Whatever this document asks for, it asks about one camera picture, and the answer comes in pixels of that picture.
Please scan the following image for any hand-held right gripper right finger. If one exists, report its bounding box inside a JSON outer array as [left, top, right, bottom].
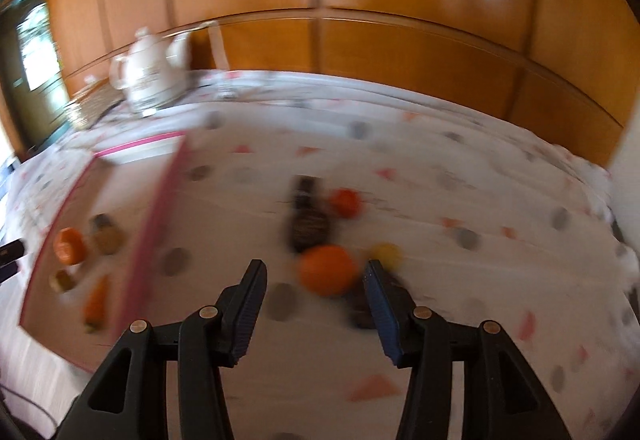
[[363, 259, 574, 440]]

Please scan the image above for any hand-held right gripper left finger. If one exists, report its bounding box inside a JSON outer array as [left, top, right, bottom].
[[54, 259, 268, 440]]

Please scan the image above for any dark brown round lump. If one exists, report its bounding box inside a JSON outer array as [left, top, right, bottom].
[[286, 200, 337, 253], [345, 287, 381, 331]]

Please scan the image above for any orange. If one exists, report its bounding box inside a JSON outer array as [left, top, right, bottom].
[[53, 227, 87, 266], [298, 244, 360, 297]]

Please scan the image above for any orange carrot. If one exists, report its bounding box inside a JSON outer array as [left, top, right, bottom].
[[82, 274, 111, 333]]

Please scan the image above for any small yellowish round fruit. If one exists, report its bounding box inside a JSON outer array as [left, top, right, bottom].
[[90, 214, 124, 256]]

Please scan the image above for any small red tomato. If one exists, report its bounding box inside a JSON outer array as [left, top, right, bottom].
[[327, 187, 363, 219]]

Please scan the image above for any pink shallow box tray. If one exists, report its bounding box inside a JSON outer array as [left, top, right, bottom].
[[19, 130, 193, 373]]

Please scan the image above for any small yellow round fruit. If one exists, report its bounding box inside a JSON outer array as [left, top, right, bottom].
[[370, 243, 405, 271]]

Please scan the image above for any cream patterned tissue box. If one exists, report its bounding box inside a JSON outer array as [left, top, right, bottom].
[[67, 75, 123, 128]]

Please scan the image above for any silver kettle base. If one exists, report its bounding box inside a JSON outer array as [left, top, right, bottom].
[[127, 100, 176, 117]]

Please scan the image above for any dark wooden glass door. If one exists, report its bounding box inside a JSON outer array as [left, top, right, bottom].
[[0, 0, 71, 156]]

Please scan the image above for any white ceramic electric kettle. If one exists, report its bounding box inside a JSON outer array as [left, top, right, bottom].
[[109, 26, 193, 113]]

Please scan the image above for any white power cord with plug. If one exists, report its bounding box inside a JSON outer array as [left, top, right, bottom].
[[197, 19, 241, 101]]

